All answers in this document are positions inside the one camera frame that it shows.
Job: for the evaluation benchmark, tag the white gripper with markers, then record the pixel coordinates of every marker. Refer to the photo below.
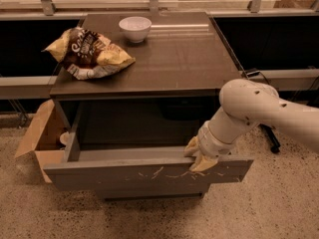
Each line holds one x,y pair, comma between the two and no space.
213,144

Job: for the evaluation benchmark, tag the grey top drawer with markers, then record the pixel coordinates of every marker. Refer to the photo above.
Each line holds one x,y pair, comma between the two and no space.
115,143

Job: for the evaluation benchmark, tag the grey drawer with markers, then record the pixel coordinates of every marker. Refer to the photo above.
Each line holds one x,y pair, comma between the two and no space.
115,143
137,191

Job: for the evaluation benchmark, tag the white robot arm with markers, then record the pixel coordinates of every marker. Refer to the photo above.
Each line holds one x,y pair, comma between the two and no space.
244,105

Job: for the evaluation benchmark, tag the grey drawer cabinet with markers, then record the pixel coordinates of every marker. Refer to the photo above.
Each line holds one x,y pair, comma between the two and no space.
183,59

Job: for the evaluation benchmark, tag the grey bottom drawer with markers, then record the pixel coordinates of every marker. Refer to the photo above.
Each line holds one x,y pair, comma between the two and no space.
137,191

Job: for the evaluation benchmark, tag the open cardboard box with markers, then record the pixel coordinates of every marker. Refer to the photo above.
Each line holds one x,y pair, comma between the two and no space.
42,137

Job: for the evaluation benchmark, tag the black wheeled stand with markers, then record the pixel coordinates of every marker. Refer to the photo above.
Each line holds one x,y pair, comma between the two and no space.
273,141

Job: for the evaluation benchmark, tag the white cup in box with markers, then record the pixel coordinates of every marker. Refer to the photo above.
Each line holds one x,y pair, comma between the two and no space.
64,137

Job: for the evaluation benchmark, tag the white ceramic bowl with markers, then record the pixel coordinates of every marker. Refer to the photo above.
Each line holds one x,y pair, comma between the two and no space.
135,29

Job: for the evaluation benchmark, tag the yellow brown chip bag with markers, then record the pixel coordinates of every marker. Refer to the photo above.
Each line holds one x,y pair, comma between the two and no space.
88,55

